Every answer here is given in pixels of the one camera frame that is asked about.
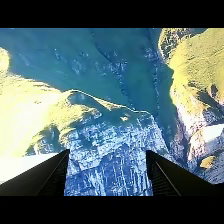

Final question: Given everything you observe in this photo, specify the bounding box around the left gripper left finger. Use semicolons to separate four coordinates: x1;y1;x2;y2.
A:
0;148;71;197

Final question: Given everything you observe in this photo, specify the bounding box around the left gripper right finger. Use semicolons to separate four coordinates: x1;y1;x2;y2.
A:
145;149;224;197

